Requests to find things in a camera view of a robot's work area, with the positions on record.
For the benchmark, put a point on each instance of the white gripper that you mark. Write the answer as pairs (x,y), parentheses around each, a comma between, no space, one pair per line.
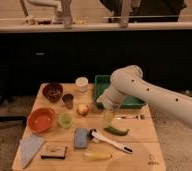
(111,99)

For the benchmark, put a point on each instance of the yellow red apple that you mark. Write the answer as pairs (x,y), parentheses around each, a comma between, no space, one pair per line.
(82,109)

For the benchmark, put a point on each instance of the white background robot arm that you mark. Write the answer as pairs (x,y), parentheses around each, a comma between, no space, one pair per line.
(55,4)

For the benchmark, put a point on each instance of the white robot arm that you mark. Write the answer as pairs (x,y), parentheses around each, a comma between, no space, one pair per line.
(128,81)

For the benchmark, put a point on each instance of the dark brown bowl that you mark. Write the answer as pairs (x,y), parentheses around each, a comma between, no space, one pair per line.
(53,92)

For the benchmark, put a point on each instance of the orange red bowl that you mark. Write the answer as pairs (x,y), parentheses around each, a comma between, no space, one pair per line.
(40,120)

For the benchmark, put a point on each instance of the green cucumber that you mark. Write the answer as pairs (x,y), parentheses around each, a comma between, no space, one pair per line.
(115,131)

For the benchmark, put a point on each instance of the silver fork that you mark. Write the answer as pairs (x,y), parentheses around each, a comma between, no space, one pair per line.
(140,117)

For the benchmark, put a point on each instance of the green plastic tray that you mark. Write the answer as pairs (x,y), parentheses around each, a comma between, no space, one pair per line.
(102,82)

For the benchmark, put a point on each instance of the blue sponge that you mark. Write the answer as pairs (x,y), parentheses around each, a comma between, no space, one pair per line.
(80,138)

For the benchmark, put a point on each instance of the white cup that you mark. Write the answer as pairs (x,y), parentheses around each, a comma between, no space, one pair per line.
(81,83)

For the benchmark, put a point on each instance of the dark metal cup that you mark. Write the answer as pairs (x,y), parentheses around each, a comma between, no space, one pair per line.
(68,100)

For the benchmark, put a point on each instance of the light green cup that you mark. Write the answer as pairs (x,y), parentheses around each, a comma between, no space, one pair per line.
(65,120)

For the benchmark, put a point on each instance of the yellow banana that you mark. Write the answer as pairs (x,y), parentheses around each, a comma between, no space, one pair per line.
(97,156)

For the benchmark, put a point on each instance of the small tan black box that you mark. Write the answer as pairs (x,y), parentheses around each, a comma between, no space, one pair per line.
(51,151)

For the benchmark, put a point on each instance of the grey folded cloth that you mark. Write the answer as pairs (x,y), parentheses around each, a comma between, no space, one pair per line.
(29,147)

